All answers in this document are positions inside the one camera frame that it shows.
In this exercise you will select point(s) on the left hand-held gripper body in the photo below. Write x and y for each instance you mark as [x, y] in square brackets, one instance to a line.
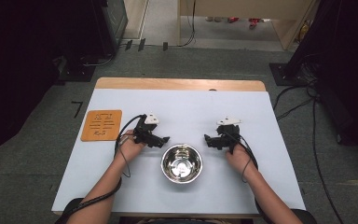
[143, 132]

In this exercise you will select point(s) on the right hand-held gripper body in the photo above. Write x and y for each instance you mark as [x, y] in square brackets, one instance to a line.
[228, 133]

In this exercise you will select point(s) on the stainless steel bowl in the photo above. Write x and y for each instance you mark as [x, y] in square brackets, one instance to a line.
[181, 164]

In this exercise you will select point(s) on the orange wooden trivet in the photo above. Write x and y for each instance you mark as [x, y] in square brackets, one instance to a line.
[102, 126]

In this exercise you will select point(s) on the person's left hand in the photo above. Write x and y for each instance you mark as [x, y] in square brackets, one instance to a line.
[130, 151]

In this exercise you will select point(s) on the person's right hand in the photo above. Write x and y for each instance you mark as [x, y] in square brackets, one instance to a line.
[238, 160]

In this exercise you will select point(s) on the white table cover sheet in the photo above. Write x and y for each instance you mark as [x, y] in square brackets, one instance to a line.
[180, 112]

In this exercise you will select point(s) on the black corner tape mark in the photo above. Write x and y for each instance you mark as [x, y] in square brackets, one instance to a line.
[79, 107]

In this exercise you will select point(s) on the black tape strip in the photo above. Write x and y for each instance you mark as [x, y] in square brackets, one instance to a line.
[141, 44]
[165, 46]
[128, 45]

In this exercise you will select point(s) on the black stand base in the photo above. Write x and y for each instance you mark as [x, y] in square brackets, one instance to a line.
[77, 70]

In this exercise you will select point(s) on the black metal stand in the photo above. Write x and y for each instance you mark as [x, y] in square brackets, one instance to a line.
[295, 62]

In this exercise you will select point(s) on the red shoe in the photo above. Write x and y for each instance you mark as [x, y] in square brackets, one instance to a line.
[254, 22]
[233, 20]

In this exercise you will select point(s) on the dark monitor on stand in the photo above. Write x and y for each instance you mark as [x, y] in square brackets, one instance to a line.
[113, 21]

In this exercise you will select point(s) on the white shoes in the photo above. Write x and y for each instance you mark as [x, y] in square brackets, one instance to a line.
[213, 19]

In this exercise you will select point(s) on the light wooden desk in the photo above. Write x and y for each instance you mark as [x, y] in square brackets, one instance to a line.
[245, 7]

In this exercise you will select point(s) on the black curtain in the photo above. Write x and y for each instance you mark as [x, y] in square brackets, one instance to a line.
[351, 62]
[15, 62]

